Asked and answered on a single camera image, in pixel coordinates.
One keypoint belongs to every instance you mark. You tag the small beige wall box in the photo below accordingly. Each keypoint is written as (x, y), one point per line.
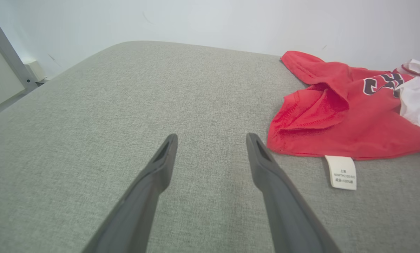
(36, 70)

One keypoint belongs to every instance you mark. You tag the grey fabric sofa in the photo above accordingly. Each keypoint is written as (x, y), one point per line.
(125, 105)

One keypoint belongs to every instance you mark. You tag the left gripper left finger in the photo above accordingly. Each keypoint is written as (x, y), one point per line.
(143, 196)

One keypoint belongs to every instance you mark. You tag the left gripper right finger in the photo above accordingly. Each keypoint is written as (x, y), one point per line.
(283, 211)

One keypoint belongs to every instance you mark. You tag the red jersey black lettering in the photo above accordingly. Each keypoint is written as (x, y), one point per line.
(354, 119)

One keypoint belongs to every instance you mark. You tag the grey metal frame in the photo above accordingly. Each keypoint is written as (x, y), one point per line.
(10, 52)

